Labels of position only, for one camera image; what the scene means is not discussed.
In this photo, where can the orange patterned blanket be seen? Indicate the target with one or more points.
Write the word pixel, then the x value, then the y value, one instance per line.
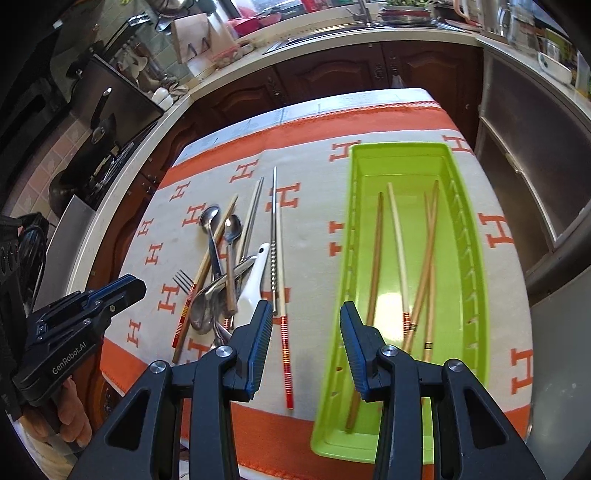
pixel 323 207

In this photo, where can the white bowl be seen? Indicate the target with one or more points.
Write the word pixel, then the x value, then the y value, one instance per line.
pixel 554 69

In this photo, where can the stainless steel dish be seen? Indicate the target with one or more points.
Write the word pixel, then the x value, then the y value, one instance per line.
pixel 406 18

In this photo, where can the large metal spoon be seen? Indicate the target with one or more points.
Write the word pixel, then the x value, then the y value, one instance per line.
pixel 201 314

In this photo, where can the red plastic basin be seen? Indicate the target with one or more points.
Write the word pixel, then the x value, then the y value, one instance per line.
pixel 254 25

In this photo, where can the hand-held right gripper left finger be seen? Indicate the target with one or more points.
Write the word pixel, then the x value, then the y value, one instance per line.
pixel 258 350

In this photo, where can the small metal spoon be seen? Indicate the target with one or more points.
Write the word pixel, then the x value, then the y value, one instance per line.
pixel 210 218

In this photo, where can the dark wok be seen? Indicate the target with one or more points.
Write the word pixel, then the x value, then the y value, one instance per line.
pixel 64 184

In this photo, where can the person's left hand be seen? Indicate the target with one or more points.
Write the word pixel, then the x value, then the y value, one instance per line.
pixel 74 410

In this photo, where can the pale cream chopstick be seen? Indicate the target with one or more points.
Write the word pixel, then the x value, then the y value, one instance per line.
pixel 397 230

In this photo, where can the twisted metal chopstick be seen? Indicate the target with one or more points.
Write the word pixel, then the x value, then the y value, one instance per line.
pixel 275 217
pixel 253 212

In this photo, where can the wooden cutting board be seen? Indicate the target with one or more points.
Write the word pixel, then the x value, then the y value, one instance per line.
pixel 189 34

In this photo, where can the stainless metal sheet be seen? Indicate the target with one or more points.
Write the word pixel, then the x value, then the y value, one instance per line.
pixel 69 230

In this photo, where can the white chopstick red striped end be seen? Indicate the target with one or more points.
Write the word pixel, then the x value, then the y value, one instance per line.
pixel 286 360

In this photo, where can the white cloth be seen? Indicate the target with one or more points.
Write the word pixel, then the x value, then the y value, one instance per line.
pixel 51 459

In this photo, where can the black gas stove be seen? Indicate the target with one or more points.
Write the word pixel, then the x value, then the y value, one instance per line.
pixel 124 99

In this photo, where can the black frying pan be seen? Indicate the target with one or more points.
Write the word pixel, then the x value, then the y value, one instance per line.
pixel 99 127

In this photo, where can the green plastic tray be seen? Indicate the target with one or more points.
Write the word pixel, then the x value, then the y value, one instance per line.
pixel 411 207

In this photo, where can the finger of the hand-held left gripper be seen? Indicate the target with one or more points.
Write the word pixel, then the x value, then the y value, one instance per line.
pixel 122 288
pixel 113 310

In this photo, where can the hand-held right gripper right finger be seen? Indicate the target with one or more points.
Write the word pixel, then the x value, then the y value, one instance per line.
pixel 353 350

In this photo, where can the white ceramic spoon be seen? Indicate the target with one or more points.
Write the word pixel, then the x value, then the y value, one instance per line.
pixel 251 286

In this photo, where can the brown wooden chopstick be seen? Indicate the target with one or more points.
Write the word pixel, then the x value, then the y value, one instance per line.
pixel 376 249

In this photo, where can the glass kettle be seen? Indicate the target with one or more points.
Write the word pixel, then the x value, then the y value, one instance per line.
pixel 503 18

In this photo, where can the cream chopstick red banded end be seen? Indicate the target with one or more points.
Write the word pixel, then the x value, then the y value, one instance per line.
pixel 207 263

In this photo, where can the white bottles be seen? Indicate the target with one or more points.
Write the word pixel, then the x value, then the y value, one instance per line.
pixel 161 94

